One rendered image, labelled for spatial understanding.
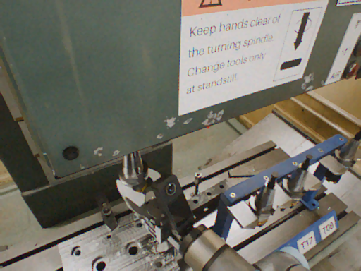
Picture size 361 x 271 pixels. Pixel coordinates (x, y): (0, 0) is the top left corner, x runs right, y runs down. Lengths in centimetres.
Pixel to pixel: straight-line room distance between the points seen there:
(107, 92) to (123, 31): 4
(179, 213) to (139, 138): 29
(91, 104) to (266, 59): 16
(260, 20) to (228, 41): 3
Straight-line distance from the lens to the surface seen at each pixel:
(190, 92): 21
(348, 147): 84
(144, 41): 18
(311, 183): 75
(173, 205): 48
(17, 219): 154
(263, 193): 61
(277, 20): 24
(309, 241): 100
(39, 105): 18
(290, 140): 150
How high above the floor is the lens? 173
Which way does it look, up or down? 41 degrees down
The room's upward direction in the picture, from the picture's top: 2 degrees clockwise
